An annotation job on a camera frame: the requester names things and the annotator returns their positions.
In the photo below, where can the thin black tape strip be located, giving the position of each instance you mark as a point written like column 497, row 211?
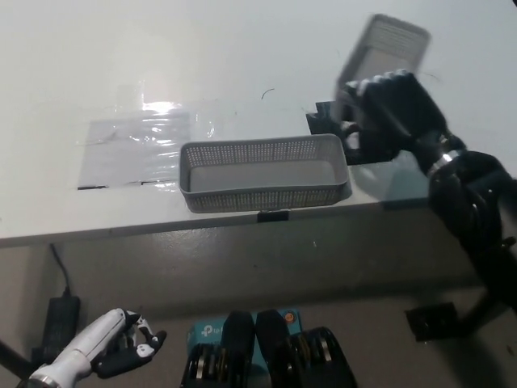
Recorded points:
column 92, row 187

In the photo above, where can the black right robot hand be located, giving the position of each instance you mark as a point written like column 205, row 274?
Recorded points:
column 400, row 113

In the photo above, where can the clear plastic sheet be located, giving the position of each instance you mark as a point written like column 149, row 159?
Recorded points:
column 137, row 147

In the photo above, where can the black power adapter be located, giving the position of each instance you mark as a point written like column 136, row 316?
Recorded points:
column 61, row 323

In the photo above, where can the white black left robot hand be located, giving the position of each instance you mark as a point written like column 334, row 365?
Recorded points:
column 97, row 341

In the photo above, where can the long grey perforated basket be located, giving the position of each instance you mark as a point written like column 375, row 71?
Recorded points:
column 262, row 201

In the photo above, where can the black floor plate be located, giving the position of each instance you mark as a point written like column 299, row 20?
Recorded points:
column 432, row 322

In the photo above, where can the black tape piece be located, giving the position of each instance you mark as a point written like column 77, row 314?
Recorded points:
column 273, row 216

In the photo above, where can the teal router box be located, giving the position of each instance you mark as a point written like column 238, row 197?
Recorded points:
column 207, row 331

